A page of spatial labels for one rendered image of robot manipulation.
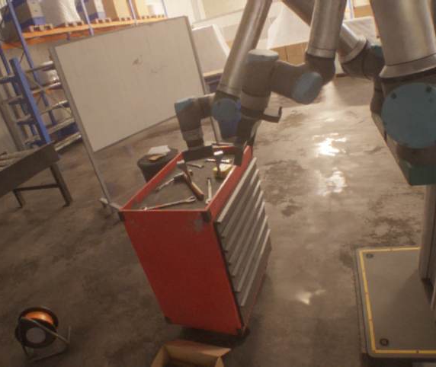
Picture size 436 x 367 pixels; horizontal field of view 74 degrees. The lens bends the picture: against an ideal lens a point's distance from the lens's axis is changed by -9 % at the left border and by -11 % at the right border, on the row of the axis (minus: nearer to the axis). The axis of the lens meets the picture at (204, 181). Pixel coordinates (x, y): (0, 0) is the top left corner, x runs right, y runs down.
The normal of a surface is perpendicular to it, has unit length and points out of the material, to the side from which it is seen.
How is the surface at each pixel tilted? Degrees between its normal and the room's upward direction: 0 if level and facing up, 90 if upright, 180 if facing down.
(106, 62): 90
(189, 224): 90
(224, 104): 94
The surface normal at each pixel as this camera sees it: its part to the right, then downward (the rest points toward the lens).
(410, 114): -0.61, 0.53
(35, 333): 0.30, 0.32
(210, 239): -0.37, 0.47
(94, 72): 0.66, 0.15
